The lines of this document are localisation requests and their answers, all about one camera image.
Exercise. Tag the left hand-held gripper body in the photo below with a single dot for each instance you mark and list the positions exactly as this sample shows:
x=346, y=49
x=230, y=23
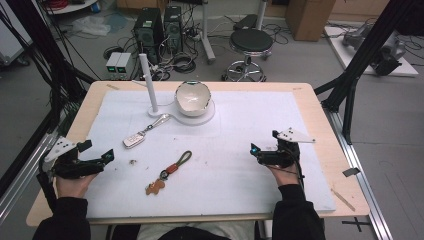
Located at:
x=71, y=166

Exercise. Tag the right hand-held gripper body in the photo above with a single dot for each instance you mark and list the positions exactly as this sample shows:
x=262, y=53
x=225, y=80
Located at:
x=281, y=156

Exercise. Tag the person's right hand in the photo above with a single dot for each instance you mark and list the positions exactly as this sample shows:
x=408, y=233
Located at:
x=287, y=176

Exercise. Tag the person's left hand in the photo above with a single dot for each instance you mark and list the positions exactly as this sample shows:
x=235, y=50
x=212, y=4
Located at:
x=73, y=187

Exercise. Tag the small debris crumb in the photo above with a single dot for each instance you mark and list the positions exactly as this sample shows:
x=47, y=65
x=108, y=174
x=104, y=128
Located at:
x=133, y=162

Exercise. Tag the white foam mat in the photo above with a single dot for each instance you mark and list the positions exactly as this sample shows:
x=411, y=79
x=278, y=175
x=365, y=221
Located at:
x=226, y=166

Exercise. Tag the small black plate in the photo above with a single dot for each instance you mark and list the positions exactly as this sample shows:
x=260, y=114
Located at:
x=351, y=172

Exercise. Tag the thin wooden stick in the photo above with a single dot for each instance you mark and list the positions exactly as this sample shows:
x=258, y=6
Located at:
x=343, y=200

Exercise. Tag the white ceramic bowl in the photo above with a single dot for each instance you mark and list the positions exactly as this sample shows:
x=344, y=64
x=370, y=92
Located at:
x=193, y=98

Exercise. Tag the grey power supply unit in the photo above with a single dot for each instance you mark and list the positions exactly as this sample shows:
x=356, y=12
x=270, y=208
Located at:
x=124, y=66
x=112, y=65

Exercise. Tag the white stand with pole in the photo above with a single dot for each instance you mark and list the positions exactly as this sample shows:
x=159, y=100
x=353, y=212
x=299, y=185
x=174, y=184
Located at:
x=148, y=80

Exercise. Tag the black round stool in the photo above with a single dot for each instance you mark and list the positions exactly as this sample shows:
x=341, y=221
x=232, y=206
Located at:
x=250, y=40

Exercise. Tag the person's torso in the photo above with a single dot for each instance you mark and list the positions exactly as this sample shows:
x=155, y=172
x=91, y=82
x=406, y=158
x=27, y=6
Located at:
x=193, y=231

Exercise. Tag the white floor platform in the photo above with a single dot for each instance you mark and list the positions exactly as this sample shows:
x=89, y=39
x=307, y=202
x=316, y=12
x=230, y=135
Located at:
x=340, y=50

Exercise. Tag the black flat box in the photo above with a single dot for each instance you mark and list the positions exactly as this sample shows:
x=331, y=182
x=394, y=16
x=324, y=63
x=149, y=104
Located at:
x=246, y=22

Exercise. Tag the white desk leg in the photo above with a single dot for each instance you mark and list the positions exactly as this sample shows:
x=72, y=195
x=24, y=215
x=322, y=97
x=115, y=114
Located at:
x=207, y=36
x=261, y=13

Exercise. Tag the clear plastic bag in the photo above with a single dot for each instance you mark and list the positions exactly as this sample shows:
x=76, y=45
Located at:
x=90, y=26

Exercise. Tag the cardboard box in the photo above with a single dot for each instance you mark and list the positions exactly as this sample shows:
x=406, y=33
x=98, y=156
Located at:
x=308, y=18

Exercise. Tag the large black computer tower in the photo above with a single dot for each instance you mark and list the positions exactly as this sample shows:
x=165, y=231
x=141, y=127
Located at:
x=148, y=31

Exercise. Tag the grey machine on platform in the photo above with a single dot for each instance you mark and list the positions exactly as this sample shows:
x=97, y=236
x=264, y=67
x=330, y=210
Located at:
x=386, y=53

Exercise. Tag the white round table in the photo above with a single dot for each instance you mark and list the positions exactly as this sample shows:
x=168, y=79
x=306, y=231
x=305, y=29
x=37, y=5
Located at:
x=71, y=6

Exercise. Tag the slim black computer tower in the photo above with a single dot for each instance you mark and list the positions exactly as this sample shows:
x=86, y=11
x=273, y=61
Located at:
x=173, y=30

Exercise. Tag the aluminium rail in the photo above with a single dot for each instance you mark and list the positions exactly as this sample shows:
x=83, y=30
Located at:
x=363, y=186
x=20, y=183

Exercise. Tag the black metal frame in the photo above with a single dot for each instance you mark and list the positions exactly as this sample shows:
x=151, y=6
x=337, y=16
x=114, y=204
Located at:
x=366, y=50
x=40, y=40

